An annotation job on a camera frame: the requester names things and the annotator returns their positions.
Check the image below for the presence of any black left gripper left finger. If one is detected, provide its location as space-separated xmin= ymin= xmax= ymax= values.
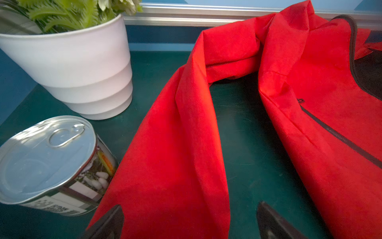
xmin=79 ymin=205 xmax=124 ymax=239

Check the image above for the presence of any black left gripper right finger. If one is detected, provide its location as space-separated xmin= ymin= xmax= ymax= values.
xmin=256 ymin=201 xmax=307 ymax=239

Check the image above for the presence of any red jacket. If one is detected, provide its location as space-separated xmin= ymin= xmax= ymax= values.
xmin=90 ymin=1 xmax=382 ymax=239

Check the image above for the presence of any silver tin can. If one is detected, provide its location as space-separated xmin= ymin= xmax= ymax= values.
xmin=1 ymin=116 xmax=118 ymax=217

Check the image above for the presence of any white plant pot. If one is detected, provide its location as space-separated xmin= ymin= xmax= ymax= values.
xmin=1 ymin=16 xmax=133 ymax=120

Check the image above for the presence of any green artificial plant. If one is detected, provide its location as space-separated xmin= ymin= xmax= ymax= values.
xmin=1 ymin=0 xmax=143 ymax=34

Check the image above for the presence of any aluminium frame rail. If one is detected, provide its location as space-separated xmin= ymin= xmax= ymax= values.
xmin=123 ymin=3 xmax=382 ymax=31

